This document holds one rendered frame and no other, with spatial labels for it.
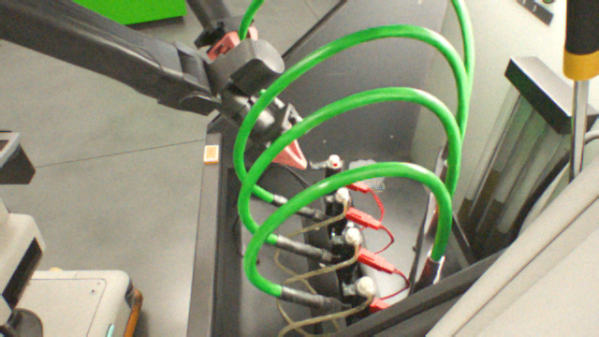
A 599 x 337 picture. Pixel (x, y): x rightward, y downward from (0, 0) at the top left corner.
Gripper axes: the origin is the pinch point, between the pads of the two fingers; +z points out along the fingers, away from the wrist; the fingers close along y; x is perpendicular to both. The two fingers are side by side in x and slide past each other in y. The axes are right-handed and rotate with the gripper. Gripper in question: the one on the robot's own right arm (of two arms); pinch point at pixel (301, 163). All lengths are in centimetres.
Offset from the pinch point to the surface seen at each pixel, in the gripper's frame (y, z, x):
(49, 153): -193, -35, 110
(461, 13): 31.9, -3.7, 5.4
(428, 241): 14.1, 14.3, -13.4
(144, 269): -131, 27, 43
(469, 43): 30.6, 0.6, 5.3
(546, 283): 30.8, -3.2, -35.9
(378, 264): 7.8, 11.3, -16.8
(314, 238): -6.2, 11.4, -5.7
